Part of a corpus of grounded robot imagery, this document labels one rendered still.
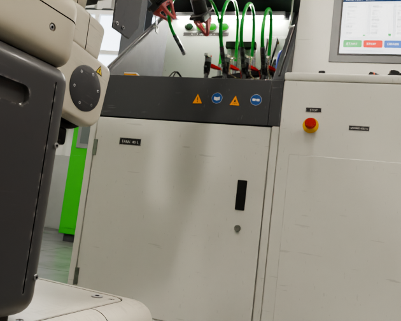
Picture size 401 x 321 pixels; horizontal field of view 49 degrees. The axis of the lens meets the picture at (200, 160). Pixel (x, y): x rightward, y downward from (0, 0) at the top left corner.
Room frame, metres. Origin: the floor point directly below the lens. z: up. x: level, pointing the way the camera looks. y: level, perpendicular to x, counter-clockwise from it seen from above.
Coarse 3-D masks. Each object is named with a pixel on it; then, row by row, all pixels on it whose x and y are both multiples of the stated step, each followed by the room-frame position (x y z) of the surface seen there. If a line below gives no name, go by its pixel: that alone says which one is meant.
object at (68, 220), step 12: (84, 132) 4.56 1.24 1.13; (72, 144) 4.61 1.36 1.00; (84, 144) 4.56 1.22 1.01; (72, 156) 4.60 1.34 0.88; (84, 156) 4.56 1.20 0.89; (72, 168) 4.59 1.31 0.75; (84, 168) 4.55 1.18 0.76; (72, 180) 4.59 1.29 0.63; (72, 192) 4.58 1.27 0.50; (72, 204) 4.57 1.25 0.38; (72, 216) 4.57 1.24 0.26; (60, 228) 4.60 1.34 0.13; (72, 228) 4.56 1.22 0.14; (72, 240) 4.61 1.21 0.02
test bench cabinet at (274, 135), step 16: (96, 128) 1.63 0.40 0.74; (272, 128) 1.45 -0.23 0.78; (272, 144) 1.45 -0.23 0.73; (272, 160) 1.45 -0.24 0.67; (272, 176) 1.45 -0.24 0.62; (272, 192) 1.45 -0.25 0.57; (80, 208) 1.63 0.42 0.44; (80, 224) 1.63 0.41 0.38; (80, 240) 1.64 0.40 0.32; (256, 288) 1.45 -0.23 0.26; (256, 304) 1.45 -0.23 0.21; (160, 320) 1.55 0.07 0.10; (256, 320) 1.45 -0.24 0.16
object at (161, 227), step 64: (128, 128) 1.59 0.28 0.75; (192, 128) 1.53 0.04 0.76; (256, 128) 1.47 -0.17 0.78; (128, 192) 1.59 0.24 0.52; (192, 192) 1.52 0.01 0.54; (256, 192) 1.46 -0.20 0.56; (128, 256) 1.58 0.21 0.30; (192, 256) 1.51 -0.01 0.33; (256, 256) 1.46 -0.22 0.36; (192, 320) 1.51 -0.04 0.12
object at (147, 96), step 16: (112, 80) 1.62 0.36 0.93; (128, 80) 1.60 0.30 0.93; (144, 80) 1.58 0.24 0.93; (160, 80) 1.57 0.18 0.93; (176, 80) 1.55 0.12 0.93; (192, 80) 1.53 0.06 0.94; (208, 80) 1.52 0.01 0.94; (224, 80) 1.50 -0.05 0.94; (240, 80) 1.49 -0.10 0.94; (256, 80) 1.47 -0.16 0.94; (112, 96) 1.62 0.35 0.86; (128, 96) 1.60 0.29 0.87; (144, 96) 1.58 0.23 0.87; (160, 96) 1.56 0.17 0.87; (176, 96) 1.55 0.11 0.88; (208, 96) 1.52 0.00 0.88; (224, 96) 1.50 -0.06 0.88; (112, 112) 1.61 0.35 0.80; (128, 112) 1.60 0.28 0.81; (144, 112) 1.58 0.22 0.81; (160, 112) 1.56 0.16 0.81; (176, 112) 1.55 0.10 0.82; (192, 112) 1.53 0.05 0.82; (208, 112) 1.51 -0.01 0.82; (224, 112) 1.50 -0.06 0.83; (240, 112) 1.48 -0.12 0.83; (256, 112) 1.47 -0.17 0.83
